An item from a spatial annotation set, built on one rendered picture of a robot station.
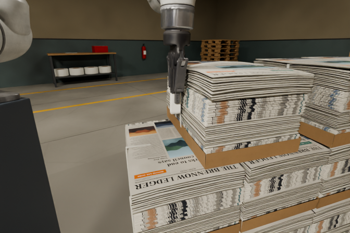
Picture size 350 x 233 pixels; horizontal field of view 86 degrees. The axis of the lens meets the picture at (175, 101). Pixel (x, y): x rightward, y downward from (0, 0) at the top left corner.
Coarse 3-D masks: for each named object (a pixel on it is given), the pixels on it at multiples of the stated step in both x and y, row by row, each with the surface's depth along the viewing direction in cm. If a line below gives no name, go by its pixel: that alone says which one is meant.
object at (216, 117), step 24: (192, 72) 50; (216, 72) 43; (240, 72) 44; (264, 72) 45; (288, 72) 46; (192, 96) 51; (216, 96) 41; (240, 96) 42; (264, 96) 44; (288, 96) 47; (192, 120) 51; (216, 120) 43; (240, 120) 45; (264, 120) 47; (288, 120) 49; (216, 144) 45; (240, 144) 47; (264, 144) 49
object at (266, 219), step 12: (348, 192) 65; (300, 204) 59; (312, 204) 61; (324, 204) 63; (264, 216) 55; (276, 216) 57; (288, 216) 59; (228, 228) 52; (240, 228) 54; (252, 228) 55
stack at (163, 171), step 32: (128, 128) 70; (160, 128) 69; (128, 160) 51; (160, 160) 51; (192, 160) 50; (256, 160) 51; (288, 160) 51; (320, 160) 56; (160, 192) 41; (192, 192) 45; (224, 192) 47; (256, 192) 52; (288, 192) 56; (320, 192) 62; (160, 224) 44; (192, 224) 48; (224, 224) 51; (288, 224) 60; (320, 224) 65
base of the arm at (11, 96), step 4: (0, 92) 43; (4, 92) 44; (8, 92) 44; (12, 92) 45; (16, 92) 46; (0, 96) 42; (4, 96) 42; (8, 96) 43; (12, 96) 43; (16, 96) 44; (0, 100) 42; (4, 100) 42; (8, 100) 43; (12, 100) 44
